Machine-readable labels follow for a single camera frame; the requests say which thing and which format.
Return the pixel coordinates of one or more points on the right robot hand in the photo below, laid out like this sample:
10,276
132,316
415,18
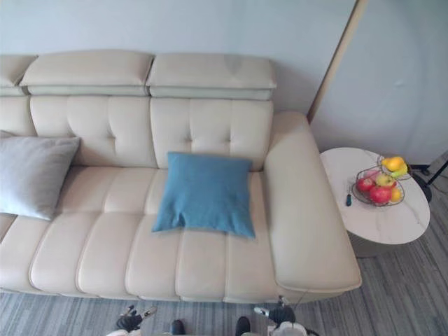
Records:
281,312

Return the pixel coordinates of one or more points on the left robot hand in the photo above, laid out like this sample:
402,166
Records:
133,318

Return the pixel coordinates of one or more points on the light grey cushion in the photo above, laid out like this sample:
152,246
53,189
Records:
29,175

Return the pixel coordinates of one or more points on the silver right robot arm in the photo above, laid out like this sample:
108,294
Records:
288,329

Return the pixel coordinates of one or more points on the dark right robot foot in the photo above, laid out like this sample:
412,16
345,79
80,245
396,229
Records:
243,326

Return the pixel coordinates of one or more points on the dark robot foot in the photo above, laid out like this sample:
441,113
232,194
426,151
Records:
176,328
243,326

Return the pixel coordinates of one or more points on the dark left robot foot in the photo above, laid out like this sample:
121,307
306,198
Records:
176,328

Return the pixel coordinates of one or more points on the cream leather sofa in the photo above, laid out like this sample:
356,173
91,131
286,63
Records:
196,266

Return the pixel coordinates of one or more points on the small black remote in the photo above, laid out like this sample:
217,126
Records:
348,199

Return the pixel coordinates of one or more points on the round white marble side table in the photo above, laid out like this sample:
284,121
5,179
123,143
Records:
381,224

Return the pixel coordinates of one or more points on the blue cushion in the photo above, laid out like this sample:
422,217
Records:
206,196

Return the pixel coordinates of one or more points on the small red apple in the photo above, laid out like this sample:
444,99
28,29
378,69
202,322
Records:
365,184

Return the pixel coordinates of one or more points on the large red apple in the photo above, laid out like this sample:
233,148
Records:
381,195

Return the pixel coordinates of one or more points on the orange fruit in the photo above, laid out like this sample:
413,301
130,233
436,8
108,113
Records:
395,194

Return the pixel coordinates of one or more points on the yellow red apple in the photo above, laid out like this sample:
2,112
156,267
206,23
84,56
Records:
385,180

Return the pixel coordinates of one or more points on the green fruit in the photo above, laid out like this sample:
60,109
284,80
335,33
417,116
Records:
400,172

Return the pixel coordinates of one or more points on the yellow pear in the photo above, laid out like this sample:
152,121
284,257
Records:
393,163

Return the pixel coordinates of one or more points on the cream leather sofa headrest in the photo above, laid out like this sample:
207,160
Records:
89,73
210,75
12,71

